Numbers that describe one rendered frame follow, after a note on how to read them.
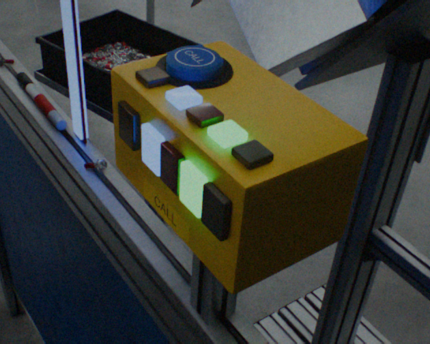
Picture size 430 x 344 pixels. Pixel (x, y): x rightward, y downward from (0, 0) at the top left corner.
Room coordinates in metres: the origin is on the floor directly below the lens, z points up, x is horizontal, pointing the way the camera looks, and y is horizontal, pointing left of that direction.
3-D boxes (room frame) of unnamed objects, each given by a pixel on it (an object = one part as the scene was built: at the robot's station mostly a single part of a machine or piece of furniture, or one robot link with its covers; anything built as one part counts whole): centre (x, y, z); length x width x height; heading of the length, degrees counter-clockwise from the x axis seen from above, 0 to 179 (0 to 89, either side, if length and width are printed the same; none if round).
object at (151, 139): (0.31, 0.04, 1.04); 0.02 x 0.01 x 0.03; 38
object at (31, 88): (0.65, 0.23, 0.87); 0.14 x 0.01 x 0.01; 37
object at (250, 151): (0.27, -0.02, 1.08); 0.02 x 0.02 x 0.01; 38
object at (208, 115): (0.31, 0.01, 1.08); 0.02 x 0.02 x 0.01; 38
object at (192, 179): (0.28, 0.01, 1.04); 0.02 x 0.01 x 0.03; 38
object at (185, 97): (0.33, 0.02, 1.08); 0.02 x 0.02 x 0.01; 38
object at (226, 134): (0.29, -0.01, 1.08); 0.02 x 0.02 x 0.01; 38
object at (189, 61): (0.37, 0.02, 1.08); 0.04 x 0.04 x 0.02
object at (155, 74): (0.35, 0.05, 1.08); 0.02 x 0.02 x 0.01; 38
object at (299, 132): (0.34, -0.01, 1.02); 0.16 x 0.10 x 0.11; 38
